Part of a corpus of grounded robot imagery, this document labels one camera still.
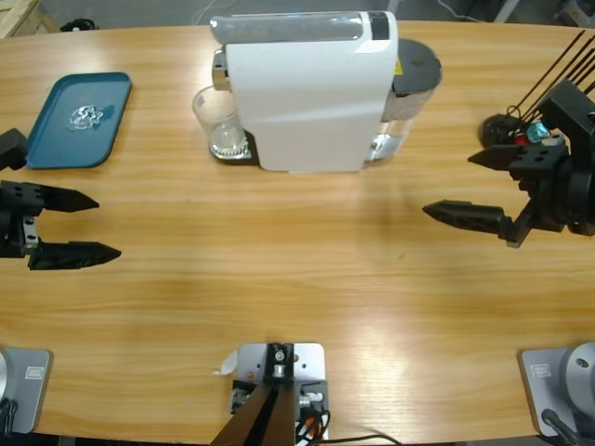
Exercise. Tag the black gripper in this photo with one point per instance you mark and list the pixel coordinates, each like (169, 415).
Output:
(548, 195)
(14, 232)

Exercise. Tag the metal drip tray grate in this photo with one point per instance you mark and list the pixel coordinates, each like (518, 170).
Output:
(232, 156)

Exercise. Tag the chrome coffee machine lever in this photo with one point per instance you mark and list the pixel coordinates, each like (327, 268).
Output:
(288, 28)

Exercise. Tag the white frame leg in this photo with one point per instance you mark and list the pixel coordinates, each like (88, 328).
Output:
(506, 9)

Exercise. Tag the white capsule coffee machine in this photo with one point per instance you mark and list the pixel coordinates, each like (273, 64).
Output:
(302, 102)

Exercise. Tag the white mounting block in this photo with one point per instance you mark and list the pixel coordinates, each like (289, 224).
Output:
(309, 360)

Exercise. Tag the clear glass cup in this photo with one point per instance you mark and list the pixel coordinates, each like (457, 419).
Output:
(223, 137)

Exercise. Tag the blue coffee capsule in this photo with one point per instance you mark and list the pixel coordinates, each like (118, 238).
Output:
(538, 132)

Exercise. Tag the white tape scrap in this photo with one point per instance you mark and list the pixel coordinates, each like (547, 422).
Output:
(227, 364)

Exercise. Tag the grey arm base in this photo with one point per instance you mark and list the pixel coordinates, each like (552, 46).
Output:
(553, 385)
(28, 390)

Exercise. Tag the dark camera post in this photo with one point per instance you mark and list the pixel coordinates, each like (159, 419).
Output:
(260, 418)

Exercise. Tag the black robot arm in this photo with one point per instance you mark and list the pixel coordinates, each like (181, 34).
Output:
(583, 200)

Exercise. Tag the red coffee capsule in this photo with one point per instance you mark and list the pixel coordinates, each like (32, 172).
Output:
(519, 138)

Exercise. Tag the teal plastic tray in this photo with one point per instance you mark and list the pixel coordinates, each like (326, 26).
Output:
(70, 139)

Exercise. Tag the black capsule holder with rods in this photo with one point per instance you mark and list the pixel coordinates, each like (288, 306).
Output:
(497, 132)

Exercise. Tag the yellow warning sticker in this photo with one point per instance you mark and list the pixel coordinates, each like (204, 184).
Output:
(398, 69)

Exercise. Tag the black floor object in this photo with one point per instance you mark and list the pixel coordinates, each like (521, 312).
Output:
(80, 25)

